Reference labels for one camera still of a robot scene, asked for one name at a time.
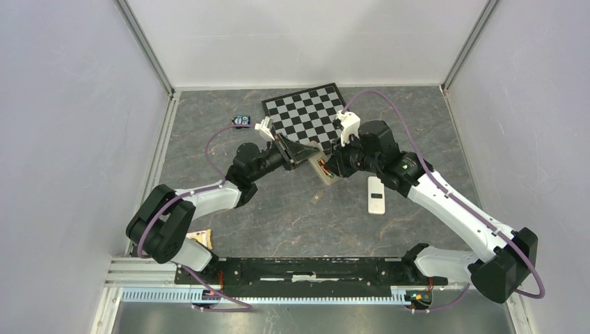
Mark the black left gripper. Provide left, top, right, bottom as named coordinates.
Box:
left=250, top=132, right=319, bottom=182

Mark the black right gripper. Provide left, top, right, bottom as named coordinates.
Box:
left=324, top=132, right=381, bottom=177

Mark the beige remote control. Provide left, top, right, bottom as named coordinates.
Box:
left=308, top=141, right=338, bottom=186

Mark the beige battery cover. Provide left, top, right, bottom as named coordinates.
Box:
left=310, top=189, right=325, bottom=205

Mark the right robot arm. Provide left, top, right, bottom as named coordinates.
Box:
left=326, top=120, right=539, bottom=303

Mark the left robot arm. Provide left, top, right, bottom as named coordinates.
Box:
left=125, top=134, right=321, bottom=284

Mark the white remote control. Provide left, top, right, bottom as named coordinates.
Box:
left=367, top=176, right=385, bottom=215

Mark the black white checkerboard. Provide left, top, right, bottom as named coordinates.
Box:
left=262, top=83, right=346, bottom=154

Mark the small blue owl toy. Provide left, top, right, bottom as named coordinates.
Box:
left=232, top=115, right=251, bottom=129

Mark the pink orange card box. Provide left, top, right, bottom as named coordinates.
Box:
left=186, top=229, right=213, bottom=250

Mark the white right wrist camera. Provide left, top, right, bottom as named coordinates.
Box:
left=333, top=110, right=360, bottom=147

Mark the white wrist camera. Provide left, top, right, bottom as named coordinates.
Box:
left=254, top=116, right=275, bottom=142
left=333, top=110, right=360, bottom=147

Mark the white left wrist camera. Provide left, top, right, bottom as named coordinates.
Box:
left=254, top=116, right=275, bottom=142

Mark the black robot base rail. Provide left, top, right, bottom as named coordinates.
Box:
left=198, top=257, right=449, bottom=298

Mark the white cable duct strip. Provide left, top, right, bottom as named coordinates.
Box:
left=120, top=287, right=431, bottom=307

